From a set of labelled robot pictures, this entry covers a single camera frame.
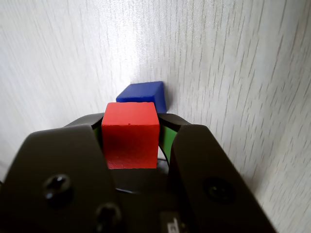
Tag red wooden cube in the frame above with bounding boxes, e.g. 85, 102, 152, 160
101, 101, 160, 170

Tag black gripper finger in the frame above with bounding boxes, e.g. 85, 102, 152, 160
157, 113, 278, 233
0, 113, 123, 233

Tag blue wooden cube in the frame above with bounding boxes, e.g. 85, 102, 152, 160
116, 81, 168, 114

